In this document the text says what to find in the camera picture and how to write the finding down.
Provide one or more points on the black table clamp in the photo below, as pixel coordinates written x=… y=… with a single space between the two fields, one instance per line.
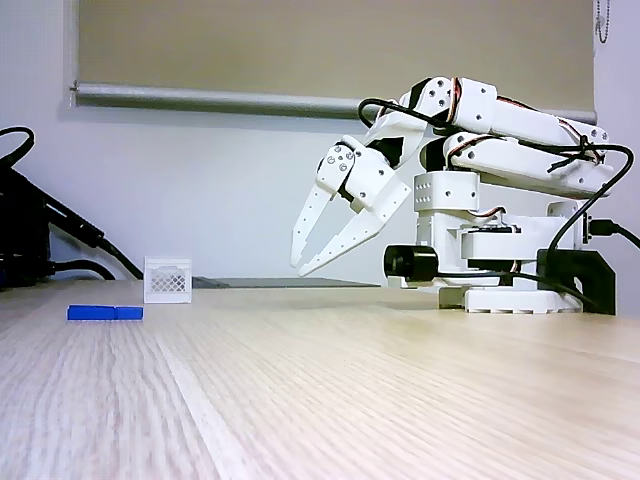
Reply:
x=595 y=270

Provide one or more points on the blue clothes peg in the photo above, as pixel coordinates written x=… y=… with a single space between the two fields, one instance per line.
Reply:
x=100 y=313

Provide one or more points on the black equipment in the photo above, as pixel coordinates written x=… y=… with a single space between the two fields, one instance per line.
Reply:
x=22 y=230

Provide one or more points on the dark flat mat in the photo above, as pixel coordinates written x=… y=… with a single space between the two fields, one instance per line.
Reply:
x=285 y=282

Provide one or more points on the black cylinder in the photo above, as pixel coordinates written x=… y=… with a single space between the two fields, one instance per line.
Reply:
x=417 y=262

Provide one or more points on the small white lattice crate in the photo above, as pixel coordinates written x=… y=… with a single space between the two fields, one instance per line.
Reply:
x=167 y=280

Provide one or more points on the beige roller blind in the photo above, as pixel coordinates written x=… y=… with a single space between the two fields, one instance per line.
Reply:
x=300 y=45

